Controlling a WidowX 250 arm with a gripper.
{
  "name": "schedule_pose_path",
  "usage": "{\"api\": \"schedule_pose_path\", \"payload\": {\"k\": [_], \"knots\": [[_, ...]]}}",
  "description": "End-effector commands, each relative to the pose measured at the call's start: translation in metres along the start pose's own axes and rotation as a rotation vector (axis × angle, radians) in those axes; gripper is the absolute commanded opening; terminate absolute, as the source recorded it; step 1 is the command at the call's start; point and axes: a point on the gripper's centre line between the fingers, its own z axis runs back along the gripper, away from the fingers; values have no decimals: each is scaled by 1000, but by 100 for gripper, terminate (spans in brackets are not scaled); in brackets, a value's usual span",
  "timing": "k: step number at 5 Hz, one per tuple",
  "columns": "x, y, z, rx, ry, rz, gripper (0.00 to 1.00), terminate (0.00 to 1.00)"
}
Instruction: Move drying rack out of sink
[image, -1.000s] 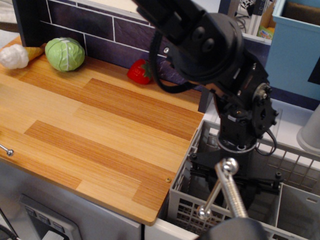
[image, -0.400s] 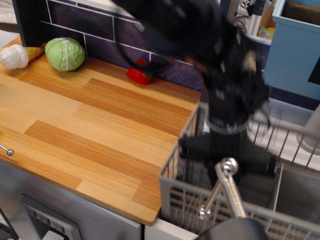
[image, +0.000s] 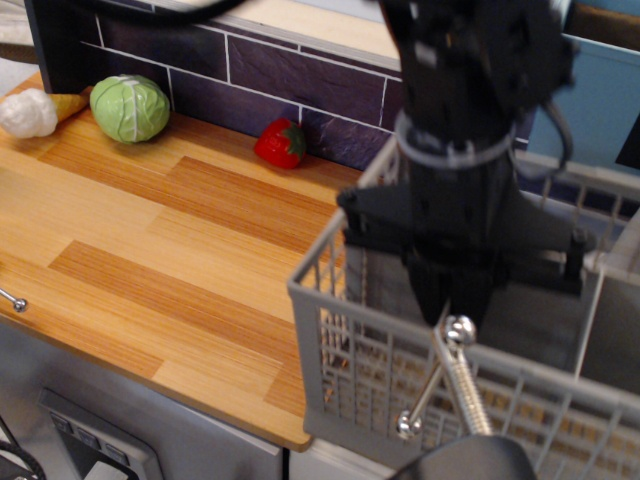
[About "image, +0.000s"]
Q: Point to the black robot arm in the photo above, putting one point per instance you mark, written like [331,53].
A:
[471,71]

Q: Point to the grey oven control panel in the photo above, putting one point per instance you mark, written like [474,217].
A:
[86,439]

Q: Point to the light blue box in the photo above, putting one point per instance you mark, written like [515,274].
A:
[602,106]

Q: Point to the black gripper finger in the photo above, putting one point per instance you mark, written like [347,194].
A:
[470,295]
[429,283]

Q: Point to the white sink unit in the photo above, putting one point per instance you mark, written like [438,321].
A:
[322,460]

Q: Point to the white toy ice cream cone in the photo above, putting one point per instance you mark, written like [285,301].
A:
[35,113]

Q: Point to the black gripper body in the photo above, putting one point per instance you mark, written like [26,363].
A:
[463,225]

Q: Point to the grey plastic drying rack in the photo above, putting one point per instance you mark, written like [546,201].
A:
[559,374]

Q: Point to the black clamp base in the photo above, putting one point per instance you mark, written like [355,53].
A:
[472,457]

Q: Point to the green toy cabbage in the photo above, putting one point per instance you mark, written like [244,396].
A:
[129,108]

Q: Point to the small metal knob rod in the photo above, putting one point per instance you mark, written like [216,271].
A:
[20,305]

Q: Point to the red toy strawberry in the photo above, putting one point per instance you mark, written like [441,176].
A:
[282,144]

